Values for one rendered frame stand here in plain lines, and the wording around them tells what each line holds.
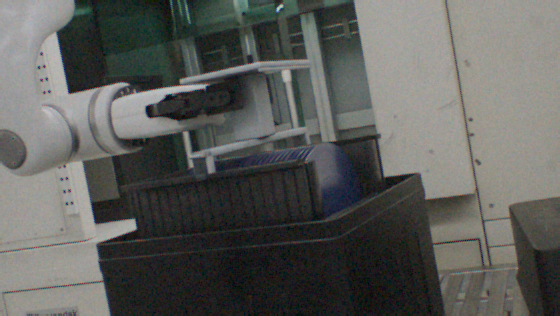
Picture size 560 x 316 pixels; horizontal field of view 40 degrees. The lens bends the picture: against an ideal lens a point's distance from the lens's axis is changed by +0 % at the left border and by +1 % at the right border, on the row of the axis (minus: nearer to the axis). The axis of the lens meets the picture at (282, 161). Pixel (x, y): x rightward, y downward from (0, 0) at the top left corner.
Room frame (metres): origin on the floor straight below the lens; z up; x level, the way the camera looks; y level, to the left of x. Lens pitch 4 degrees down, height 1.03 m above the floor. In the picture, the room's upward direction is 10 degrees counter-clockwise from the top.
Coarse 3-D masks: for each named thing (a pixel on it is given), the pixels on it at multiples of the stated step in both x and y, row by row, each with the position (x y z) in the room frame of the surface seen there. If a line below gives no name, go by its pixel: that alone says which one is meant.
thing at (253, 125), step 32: (256, 64) 0.76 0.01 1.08; (288, 64) 0.81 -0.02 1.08; (256, 96) 0.81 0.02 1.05; (256, 128) 0.81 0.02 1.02; (192, 160) 0.73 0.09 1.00; (352, 160) 0.89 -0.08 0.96; (160, 192) 0.77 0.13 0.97; (192, 192) 0.75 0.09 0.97; (224, 192) 0.73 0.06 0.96; (256, 192) 0.72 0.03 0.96; (288, 192) 0.70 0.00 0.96; (320, 192) 0.72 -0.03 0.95; (160, 224) 0.77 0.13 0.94; (192, 224) 0.75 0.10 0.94; (224, 224) 0.74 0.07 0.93; (256, 224) 0.72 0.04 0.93
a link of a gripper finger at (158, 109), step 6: (168, 102) 0.80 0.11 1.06; (174, 102) 0.80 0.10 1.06; (180, 102) 0.80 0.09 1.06; (186, 102) 0.80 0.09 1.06; (150, 108) 0.84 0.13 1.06; (156, 108) 0.80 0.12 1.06; (162, 108) 0.79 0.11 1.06; (168, 108) 0.80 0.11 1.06; (174, 108) 0.80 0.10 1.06; (180, 108) 0.80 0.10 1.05; (186, 108) 0.81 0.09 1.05; (156, 114) 0.81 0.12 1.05; (162, 114) 0.82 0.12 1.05
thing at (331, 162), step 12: (324, 144) 0.80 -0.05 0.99; (312, 156) 0.77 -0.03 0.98; (324, 156) 0.80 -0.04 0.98; (336, 156) 0.82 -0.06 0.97; (324, 168) 0.79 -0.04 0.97; (336, 168) 0.82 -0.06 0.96; (348, 168) 0.85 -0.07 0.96; (324, 180) 0.79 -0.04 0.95; (336, 180) 0.81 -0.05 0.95; (348, 180) 0.84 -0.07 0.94; (324, 192) 0.78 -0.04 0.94; (336, 192) 0.81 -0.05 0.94; (348, 192) 0.84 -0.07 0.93; (360, 192) 0.87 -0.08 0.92; (324, 204) 0.78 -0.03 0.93; (336, 204) 0.81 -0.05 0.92; (348, 204) 0.83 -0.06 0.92
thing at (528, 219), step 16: (512, 208) 0.94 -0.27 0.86; (528, 208) 0.92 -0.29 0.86; (544, 208) 0.90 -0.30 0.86; (512, 224) 0.94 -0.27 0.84; (528, 224) 0.83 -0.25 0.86; (544, 224) 0.81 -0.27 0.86; (528, 240) 0.76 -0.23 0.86; (544, 240) 0.74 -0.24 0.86; (528, 256) 0.78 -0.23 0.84; (544, 256) 0.71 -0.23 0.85; (528, 272) 0.82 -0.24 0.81; (544, 272) 0.71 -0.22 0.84; (528, 288) 0.86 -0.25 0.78; (544, 288) 0.71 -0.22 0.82; (528, 304) 0.85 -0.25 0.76; (544, 304) 0.71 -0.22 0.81
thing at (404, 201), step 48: (384, 192) 0.77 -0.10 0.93; (144, 240) 0.74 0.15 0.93; (192, 240) 0.72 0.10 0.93; (240, 240) 0.69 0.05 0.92; (288, 240) 0.67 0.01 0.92; (336, 240) 0.65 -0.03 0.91; (384, 240) 0.74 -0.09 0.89; (144, 288) 0.75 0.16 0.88; (192, 288) 0.72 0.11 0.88; (240, 288) 0.70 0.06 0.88; (288, 288) 0.67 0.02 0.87; (336, 288) 0.65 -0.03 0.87; (384, 288) 0.72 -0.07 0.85; (432, 288) 0.85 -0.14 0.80
